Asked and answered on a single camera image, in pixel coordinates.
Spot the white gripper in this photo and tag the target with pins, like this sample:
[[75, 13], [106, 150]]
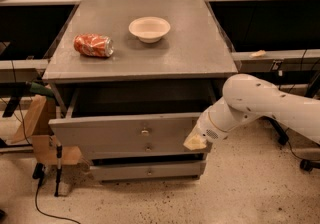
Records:
[[206, 130]]

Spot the grey top drawer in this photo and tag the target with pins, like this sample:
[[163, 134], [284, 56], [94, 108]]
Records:
[[117, 115]]

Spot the grey drawer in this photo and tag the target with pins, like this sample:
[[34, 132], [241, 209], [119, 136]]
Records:
[[148, 170], [117, 115], [136, 150]]

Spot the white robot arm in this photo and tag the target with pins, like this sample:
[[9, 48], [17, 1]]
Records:
[[246, 98]]

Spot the grey bottom drawer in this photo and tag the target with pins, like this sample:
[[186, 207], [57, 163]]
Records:
[[148, 170]]

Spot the brass top drawer knob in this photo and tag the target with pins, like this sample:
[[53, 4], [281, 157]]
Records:
[[145, 132]]

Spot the grey drawer cabinet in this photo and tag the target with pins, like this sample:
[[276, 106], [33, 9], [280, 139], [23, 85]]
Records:
[[193, 51]]

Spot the grey middle drawer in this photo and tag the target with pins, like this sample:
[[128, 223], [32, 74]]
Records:
[[136, 150]]

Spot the white paper bowl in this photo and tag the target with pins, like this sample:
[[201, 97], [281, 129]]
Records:
[[149, 29]]

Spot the black metal stand leg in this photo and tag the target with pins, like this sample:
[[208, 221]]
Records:
[[59, 169]]

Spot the crushed orange soda can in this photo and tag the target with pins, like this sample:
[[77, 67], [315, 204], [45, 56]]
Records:
[[94, 45]]

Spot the cardboard box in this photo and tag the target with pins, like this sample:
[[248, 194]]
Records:
[[36, 128]]

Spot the small cream scrap on rail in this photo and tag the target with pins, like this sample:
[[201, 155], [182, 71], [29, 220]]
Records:
[[258, 54]]

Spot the green tool handle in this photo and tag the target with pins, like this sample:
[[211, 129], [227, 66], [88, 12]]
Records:
[[39, 89]]

